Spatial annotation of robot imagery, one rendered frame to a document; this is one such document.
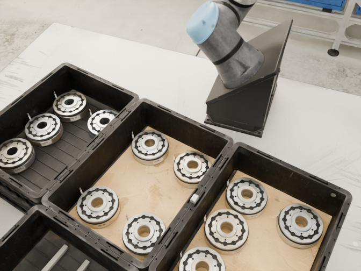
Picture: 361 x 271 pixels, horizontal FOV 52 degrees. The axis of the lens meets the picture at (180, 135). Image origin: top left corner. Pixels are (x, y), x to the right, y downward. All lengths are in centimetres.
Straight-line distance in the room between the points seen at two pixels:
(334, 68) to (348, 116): 137
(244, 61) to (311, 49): 179
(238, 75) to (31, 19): 243
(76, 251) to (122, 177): 22
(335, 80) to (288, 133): 141
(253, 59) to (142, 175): 47
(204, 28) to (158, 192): 47
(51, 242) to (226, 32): 73
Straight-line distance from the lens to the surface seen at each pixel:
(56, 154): 111
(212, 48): 110
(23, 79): 159
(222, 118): 125
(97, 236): 83
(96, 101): 121
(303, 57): 280
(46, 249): 96
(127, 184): 100
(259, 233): 94
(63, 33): 178
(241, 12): 118
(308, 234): 93
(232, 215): 91
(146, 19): 309
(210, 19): 108
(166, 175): 100
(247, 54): 113
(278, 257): 92
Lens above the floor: 166
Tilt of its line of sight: 50 degrees down
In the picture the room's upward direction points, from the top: 1 degrees counter-clockwise
